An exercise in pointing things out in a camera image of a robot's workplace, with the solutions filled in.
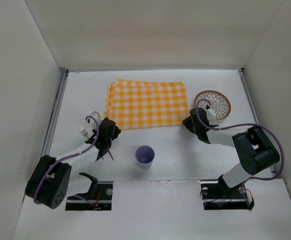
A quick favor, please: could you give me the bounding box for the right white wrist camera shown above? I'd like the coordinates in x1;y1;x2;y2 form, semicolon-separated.
205;107;216;121

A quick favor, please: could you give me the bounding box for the right aluminium side rail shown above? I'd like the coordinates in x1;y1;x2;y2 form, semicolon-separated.
237;67;271;161

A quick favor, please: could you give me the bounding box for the yellow white checkered cloth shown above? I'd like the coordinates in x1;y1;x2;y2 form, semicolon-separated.
104;79;189;130

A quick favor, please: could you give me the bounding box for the left aluminium side rail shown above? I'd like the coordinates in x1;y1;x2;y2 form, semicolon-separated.
31;67;69;170

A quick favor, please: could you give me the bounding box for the floral patterned ceramic plate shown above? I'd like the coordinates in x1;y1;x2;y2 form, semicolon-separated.
194;90;231;121

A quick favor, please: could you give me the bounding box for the aluminium side rail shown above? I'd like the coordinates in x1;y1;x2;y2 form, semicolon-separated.
237;67;271;161
31;67;69;170

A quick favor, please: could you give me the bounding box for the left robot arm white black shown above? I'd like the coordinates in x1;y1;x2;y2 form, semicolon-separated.
25;115;121;209

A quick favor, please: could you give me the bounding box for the lilac plastic cup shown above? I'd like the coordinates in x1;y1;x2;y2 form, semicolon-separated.
135;145;155;170

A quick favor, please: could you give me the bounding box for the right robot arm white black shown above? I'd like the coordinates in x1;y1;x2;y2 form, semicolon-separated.
182;107;285;195

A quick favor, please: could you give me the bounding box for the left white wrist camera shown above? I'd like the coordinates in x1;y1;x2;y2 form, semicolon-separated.
85;111;102;130

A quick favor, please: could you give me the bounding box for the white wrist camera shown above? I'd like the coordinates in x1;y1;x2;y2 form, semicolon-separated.
85;111;102;130
205;107;216;121

